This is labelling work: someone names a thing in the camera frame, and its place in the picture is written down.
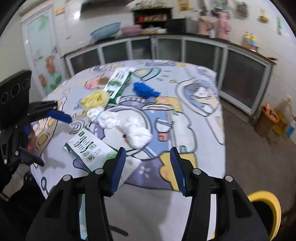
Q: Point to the pink plastic basin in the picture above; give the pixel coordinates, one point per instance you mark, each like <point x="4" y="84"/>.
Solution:
<point x="133" y="30"/>

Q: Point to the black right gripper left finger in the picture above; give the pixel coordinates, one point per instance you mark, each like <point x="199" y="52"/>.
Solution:
<point x="58" y="218"/>

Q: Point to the blue cloth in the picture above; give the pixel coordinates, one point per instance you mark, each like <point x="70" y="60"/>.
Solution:
<point x="144" y="90"/>

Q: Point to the green white carton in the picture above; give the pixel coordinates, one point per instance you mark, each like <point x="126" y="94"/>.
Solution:
<point x="117" y="83"/>
<point x="85" y="152"/>

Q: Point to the colourful detergent bottles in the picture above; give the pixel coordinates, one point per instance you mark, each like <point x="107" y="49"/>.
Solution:
<point x="249" y="41"/>

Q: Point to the pink thermos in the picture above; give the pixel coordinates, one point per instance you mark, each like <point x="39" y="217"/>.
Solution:
<point x="205" y="25"/>
<point x="223" y="27"/>

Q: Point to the glass door kitchen cabinet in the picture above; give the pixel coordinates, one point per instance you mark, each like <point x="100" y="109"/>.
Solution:
<point x="242" y="75"/>

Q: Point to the blue plastic basin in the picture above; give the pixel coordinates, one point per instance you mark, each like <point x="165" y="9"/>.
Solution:
<point x="106" y="31"/>

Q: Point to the cartoon printed tablecloth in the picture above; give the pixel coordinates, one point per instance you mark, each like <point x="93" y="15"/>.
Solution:
<point x="187" y="115"/>

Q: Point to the black shelf rack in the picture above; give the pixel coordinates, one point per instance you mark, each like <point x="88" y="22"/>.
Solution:
<point x="156" y="17"/>

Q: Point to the white round bun wrapper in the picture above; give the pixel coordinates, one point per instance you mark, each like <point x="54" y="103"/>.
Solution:
<point x="137" y="136"/>

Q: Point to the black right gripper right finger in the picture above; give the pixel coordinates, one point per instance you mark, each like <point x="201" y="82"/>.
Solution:
<point x="236" y="217"/>

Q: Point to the pink thermos left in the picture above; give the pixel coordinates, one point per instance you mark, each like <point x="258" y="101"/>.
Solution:
<point x="205" y="25"/>

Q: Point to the pink thermos right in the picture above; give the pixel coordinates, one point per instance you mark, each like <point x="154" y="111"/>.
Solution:
<point x="223" y="27"/>

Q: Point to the brown plastic waste bucket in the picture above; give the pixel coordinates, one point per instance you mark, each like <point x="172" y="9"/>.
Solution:
<point x="267" y="119"/>

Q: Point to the small clear water bottle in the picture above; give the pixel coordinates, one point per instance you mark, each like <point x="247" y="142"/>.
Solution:
<point x="290" y="129"/>

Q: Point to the large cooking oil jug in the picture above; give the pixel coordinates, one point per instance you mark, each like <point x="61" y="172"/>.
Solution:
<point x="284" y="113"/>

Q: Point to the yellow cabbage leaf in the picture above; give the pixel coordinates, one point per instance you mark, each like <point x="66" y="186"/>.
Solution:
<point x="98" y="99"/>

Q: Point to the flower decorated glass door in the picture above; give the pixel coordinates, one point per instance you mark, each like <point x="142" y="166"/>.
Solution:
<point x="41" y="49"/>

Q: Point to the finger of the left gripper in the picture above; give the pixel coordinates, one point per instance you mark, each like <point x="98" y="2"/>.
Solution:
<point x="60" y="116"/>
<point x="29" y="158"/>

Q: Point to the black microwave oven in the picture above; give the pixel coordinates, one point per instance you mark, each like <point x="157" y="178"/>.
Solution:
<point x="182" y="26"/>

